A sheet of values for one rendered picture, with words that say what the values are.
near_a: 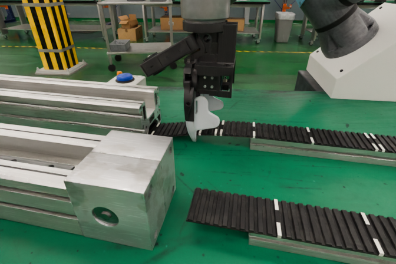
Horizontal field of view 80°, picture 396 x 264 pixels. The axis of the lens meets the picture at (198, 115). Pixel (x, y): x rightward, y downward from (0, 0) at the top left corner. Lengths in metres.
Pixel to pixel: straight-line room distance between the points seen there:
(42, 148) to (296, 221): 0.35
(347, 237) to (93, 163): 0.29
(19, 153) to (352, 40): 0.79
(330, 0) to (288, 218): 0.58
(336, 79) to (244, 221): 0.52
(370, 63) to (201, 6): 0.50
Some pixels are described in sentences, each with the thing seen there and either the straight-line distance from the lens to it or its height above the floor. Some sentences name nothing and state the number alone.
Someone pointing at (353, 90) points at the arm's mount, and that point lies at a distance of 0.75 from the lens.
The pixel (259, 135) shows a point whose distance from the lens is 0.44.
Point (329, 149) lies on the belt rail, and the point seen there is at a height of 0.80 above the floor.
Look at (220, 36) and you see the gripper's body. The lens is 0.38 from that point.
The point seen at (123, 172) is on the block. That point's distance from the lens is 0.27.
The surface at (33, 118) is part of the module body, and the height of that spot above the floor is 0.81.
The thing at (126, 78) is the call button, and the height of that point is 0.85.
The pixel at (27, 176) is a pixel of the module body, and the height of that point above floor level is 0.86.
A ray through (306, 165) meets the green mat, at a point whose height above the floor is 0.78.
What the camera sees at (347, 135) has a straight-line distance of 0.51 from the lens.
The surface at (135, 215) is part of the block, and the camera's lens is 0.28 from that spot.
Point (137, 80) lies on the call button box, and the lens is 0.62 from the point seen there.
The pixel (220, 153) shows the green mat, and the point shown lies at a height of 0.78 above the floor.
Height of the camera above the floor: 1.05
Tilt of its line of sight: 29 degrees down
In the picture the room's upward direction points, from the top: straight up
